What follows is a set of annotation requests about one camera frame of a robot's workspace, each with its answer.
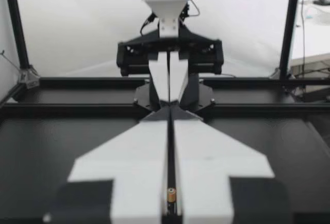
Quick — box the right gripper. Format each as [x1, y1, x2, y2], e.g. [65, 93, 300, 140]
[117, 25, 224, 104]

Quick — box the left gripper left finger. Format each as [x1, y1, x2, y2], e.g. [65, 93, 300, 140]
[42, 104, 171, 224]

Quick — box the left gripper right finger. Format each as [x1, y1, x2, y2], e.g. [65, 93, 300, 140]
[171, 104, 291, 224]

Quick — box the black and copper battery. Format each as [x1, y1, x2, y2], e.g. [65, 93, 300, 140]
[166, 187, 177, 216]

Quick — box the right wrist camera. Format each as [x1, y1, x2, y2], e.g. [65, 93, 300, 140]
[140, 0, 188, 39]

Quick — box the black frame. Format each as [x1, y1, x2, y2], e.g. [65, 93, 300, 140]
[0, 0, 330, 122]

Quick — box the thin black cable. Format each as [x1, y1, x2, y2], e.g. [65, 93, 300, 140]
[299, 0, 326, 68]

